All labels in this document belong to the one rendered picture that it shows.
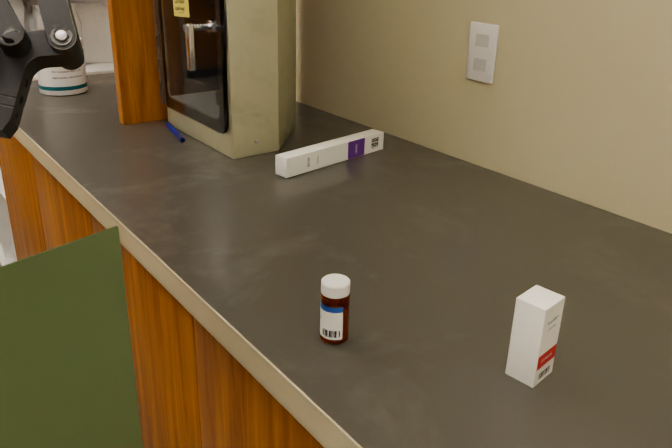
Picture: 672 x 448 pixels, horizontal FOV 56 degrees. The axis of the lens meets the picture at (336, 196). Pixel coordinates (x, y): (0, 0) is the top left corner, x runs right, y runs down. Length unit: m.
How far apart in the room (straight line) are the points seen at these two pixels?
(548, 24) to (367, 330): 0.71
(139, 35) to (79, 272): 1.22
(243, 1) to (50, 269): 0.94
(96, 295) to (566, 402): 0.47
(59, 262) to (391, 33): 1.22
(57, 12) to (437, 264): 0.70
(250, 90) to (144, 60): 0.38
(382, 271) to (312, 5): 1.03
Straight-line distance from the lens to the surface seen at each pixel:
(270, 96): 1.33
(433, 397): 0.67
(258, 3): 1.29
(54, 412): 0.44
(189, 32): 1.28
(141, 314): 1.18
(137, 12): 1.58
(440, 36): 1.42
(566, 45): 1.23
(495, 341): 0.77
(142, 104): 1.62
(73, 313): 0.41
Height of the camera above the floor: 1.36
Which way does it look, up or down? 22 degrees down
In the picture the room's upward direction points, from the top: 2 degrees clockwise
